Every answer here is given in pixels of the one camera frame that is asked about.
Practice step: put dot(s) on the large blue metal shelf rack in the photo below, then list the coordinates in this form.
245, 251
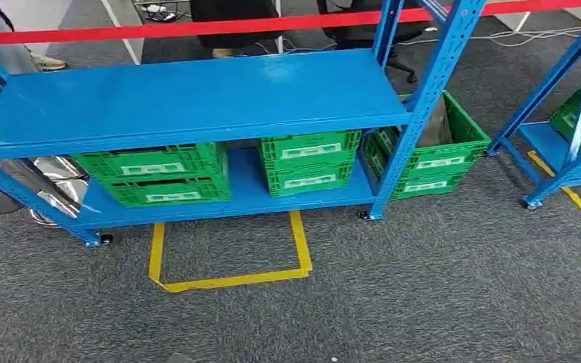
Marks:
195, 95

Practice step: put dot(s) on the yellow floor tape square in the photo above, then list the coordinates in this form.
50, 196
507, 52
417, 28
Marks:
300, 245

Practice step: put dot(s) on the black office chair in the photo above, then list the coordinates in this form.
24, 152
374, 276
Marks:
355, 35

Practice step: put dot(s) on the red barrier belt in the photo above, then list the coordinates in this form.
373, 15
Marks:
170, 29

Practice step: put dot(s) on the chrome barrier stanchion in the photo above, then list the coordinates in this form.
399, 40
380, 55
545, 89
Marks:
62, 188

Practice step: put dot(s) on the person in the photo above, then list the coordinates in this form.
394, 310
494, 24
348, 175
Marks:
233, 15
0, 30

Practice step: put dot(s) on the yellow floor tape line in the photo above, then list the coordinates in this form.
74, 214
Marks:
578, 200

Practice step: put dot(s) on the green plastic crate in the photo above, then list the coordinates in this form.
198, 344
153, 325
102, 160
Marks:
451, 155
428, 186
568, 122
310, 180
170, 193
155, 163
310, 148

